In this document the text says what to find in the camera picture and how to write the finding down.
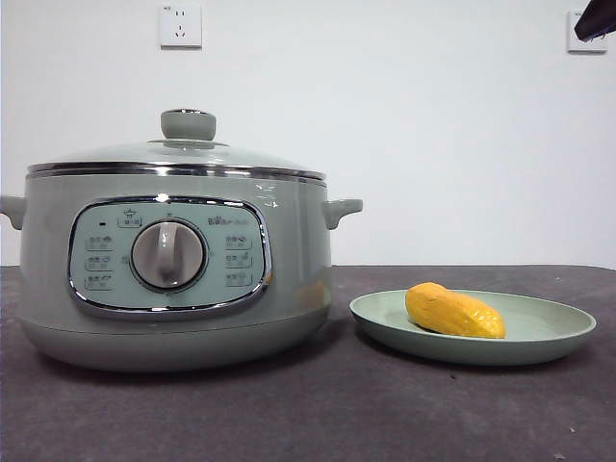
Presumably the glass lid with green knob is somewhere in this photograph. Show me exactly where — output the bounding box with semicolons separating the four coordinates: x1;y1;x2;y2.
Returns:
26;108;328;185

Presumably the pale green round plate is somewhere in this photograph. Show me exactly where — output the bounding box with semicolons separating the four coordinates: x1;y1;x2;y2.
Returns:
348;288;598;367

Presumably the white wall socket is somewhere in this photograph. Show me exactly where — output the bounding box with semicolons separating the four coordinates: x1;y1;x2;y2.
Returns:
159;3;203;49
566;11;608;54

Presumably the yellow corn cob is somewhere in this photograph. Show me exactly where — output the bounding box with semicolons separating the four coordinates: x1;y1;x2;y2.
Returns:
404;282;507;341

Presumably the pale green electric steamer pot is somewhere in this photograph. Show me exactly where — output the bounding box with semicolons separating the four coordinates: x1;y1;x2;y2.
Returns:
0;167;364;374

